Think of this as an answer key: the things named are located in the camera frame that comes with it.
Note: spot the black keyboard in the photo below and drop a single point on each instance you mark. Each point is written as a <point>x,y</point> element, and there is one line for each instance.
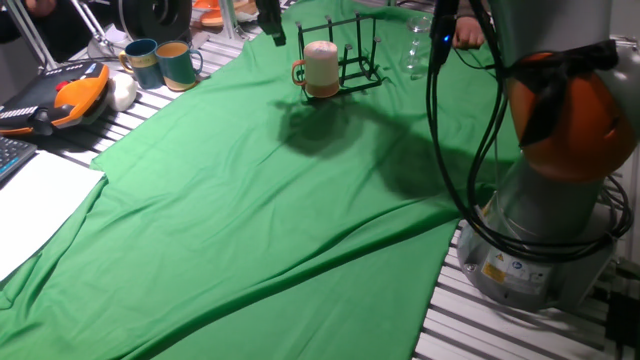
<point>12,155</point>

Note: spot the orange plastic object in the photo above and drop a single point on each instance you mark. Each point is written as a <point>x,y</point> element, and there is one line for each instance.
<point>215,14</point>

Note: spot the teal mug tan band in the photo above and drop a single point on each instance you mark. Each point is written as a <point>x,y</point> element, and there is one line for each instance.
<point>176,67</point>

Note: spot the person's left hand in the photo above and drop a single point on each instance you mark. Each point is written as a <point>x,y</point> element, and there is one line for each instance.
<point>468,34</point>

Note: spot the bare bystander hand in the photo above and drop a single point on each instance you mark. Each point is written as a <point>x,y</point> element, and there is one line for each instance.
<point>41,6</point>

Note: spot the white paper sheet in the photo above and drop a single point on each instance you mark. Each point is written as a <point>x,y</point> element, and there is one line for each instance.
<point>35,205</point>

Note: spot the person's left forearm brown sleeve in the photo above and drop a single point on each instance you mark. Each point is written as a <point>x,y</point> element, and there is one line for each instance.
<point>472,7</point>

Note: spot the green cloth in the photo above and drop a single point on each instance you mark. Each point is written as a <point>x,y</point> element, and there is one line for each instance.
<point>250,225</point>

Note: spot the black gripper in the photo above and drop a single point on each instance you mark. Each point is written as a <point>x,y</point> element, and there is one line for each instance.
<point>269,12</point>

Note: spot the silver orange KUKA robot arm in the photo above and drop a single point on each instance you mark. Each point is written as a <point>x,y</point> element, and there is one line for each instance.
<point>550,210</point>

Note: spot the black round spool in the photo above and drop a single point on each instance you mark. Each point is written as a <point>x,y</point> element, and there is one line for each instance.
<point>157,17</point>

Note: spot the dark blue mug yellow band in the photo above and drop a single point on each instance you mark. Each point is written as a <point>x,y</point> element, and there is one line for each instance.
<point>142,65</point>

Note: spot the white rounded lump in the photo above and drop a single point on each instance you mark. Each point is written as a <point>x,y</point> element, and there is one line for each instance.
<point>122,91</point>

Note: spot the orange black teach pendant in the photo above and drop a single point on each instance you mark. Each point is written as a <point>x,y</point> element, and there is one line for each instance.
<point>55,100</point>

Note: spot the clear wine glass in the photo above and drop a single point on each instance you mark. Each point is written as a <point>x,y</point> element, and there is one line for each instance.
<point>416,45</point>

